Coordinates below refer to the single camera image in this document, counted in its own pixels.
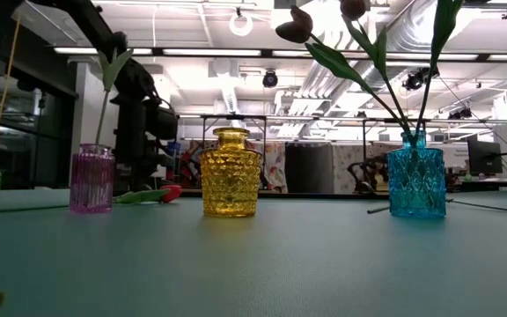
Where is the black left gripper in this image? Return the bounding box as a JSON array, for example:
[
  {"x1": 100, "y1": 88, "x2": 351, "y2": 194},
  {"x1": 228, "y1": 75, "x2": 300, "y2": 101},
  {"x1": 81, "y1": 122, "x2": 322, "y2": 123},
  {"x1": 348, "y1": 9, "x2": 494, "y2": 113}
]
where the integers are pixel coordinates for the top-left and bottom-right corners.
[{"x1": 113, "y1": 94, "x2": 179, "y2": 190}]

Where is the black artificial tulip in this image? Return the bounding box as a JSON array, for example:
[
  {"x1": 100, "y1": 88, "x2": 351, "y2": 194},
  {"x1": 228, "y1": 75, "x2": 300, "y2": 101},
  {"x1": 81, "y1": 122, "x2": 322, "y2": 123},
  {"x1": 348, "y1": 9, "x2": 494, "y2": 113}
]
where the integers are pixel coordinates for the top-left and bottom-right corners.
[{"x1": 94, "y1": 47, "x2": 135, "y2": 146}]

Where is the dark red artificial tulip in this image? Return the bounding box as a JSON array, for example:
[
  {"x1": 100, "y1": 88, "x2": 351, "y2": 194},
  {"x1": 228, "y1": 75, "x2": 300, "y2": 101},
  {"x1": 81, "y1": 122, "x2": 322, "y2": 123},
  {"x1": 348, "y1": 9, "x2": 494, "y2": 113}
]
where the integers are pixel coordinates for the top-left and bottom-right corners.
[
  {"x1": 414, "y1": 0, "x2": 465, "y2": 136},
  {"x1": 340, "y1": 0, "x2": 413, "y2": 133},
  {"x1": 275, "y1": 4, "x2": 413, "y2": 136}
]

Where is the black monitor on arm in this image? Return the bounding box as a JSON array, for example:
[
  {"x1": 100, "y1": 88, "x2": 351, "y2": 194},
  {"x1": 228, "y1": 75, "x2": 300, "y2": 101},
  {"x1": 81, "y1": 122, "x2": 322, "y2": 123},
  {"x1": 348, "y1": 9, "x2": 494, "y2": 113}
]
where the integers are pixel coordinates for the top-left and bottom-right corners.
[{"x1": 467, "y1": 139, "x2": 504, "y2": 176}]

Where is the pink ribbed glass vase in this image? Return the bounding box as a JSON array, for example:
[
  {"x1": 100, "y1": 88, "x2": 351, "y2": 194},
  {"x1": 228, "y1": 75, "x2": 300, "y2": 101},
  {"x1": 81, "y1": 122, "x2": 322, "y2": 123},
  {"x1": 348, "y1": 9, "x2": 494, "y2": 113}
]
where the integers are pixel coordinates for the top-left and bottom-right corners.
[{"x1": 69, "y1": 143, "x2": 116, "y2": 216}]

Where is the yellow diamond-cut glass vase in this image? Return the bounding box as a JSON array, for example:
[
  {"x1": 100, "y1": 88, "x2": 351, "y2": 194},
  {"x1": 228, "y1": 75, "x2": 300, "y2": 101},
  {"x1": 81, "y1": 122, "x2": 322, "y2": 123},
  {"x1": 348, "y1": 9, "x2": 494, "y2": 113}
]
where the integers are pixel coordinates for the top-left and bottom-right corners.
[{"x1": 199, "y1": 127, "x2": 263, "y2": 218}]

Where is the blue diamond-cut glass vase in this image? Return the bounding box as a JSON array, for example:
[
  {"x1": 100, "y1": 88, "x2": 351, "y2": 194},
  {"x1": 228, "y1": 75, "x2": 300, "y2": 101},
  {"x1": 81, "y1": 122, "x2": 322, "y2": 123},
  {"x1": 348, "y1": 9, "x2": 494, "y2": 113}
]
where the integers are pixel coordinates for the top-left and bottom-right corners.
[{"x1": 386, "y1": 129, "x2": 447, "y2": 219}]

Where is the blue storage bin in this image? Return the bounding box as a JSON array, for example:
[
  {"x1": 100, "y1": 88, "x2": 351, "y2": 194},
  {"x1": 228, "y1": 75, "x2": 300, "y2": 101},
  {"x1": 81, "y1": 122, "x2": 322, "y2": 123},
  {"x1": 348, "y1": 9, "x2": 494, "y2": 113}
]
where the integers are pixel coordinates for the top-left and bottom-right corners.
[{"x1": 167, "y1": 140, "x2": 182, "y2": 168}]

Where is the black equipment rack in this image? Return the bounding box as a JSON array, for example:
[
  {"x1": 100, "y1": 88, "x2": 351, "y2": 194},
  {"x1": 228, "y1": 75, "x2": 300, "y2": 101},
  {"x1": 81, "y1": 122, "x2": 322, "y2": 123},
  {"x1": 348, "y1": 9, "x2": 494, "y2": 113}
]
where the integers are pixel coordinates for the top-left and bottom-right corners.
[{"x1": 0, "y1": 26, "x2": 78, "y2": 190}]

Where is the long ceiling light bar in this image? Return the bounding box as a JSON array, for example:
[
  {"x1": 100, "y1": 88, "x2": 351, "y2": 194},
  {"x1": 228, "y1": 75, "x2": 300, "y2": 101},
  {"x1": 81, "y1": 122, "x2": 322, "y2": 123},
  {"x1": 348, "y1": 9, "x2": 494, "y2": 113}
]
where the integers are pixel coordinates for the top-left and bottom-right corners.
[{"x1": 53, "y1": 46, "x2": 507, "y2": 62}]

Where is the floral patterned curtain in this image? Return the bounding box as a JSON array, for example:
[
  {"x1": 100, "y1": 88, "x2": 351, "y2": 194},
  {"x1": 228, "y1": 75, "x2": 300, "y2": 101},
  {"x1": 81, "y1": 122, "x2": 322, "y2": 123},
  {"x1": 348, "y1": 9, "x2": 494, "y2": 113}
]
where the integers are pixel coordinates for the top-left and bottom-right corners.
[{"x1": 261, "y1": 141, "x2": 288, "y2": 194}]

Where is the yellow stick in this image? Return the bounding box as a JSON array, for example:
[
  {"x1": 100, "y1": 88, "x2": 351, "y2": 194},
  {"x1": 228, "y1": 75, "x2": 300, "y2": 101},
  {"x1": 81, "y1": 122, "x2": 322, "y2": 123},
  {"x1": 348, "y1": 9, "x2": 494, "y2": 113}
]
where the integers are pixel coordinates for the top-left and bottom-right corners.
[{"x1": 0, "y1": 17, "x2": 22, "y2": 175}]

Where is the teal table mat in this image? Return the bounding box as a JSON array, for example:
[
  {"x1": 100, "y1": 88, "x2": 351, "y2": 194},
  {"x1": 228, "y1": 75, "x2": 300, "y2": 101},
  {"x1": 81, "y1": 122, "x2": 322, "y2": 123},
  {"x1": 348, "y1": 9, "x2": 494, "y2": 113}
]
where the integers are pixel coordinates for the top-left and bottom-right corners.
[{"x1": 0, "y1": 188, "x2": 507, "y2": 317}]

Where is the black cabinet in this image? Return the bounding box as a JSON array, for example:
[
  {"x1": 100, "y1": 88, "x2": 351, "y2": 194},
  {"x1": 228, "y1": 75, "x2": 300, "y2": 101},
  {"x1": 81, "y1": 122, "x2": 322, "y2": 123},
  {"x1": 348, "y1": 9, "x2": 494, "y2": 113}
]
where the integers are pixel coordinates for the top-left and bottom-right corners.
[{"x1": 284, "y1": 142, "x2": 334, "y2": 194}]

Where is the black ceiling camera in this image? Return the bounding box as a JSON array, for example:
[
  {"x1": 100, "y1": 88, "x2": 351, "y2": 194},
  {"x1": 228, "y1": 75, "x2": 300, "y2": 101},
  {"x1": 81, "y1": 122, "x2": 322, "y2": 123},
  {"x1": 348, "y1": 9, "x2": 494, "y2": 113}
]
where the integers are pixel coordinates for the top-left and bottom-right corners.
[
  {"x1": 402, "y1": 65, "x2": 440, "y2": 92},
  {"x1": 261, "y1": 69, "x2": 279, "y2": 89}
]

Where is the white ring light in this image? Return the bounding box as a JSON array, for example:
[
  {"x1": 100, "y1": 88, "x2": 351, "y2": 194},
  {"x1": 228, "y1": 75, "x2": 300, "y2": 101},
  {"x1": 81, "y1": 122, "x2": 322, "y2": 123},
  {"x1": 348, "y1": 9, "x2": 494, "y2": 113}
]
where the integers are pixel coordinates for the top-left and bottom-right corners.
[{"x1": 229, "y1": 12, "x2": 254, "y2": 38}]

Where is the silver ceiling duct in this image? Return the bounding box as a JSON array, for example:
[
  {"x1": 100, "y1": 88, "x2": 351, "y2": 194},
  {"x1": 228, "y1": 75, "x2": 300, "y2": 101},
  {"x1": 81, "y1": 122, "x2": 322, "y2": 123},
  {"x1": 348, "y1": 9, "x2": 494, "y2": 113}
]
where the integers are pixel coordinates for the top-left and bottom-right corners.
[{"x1": 358, "y1": 0, "x2": 461, "y2": 93}]

